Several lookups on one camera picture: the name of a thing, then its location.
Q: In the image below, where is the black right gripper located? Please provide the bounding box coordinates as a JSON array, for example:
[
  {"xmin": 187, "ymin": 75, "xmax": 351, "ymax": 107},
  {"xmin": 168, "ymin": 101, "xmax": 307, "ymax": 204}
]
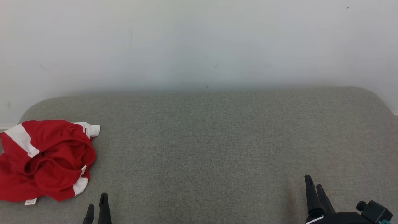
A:
[{"xmin": 304, "ymin": 175, "xmax": 378, "ymax": 224}]

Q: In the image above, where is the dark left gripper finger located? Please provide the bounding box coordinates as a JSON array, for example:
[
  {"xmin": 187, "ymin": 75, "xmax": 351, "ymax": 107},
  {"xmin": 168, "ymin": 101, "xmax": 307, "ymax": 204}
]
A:
[
  {"xmin": 82, "ymin": 204, "xmax": 95, "ymax": 224},
  {"xmin": 98, "ymin": 193, "xmax": 112, "ymax": 224}
]

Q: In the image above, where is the red shirts stack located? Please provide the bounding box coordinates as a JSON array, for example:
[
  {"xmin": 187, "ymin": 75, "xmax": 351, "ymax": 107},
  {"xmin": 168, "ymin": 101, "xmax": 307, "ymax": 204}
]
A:
[{"xmin": 0, "ymin": 120, "xmax": 101, "ymax": 206}]

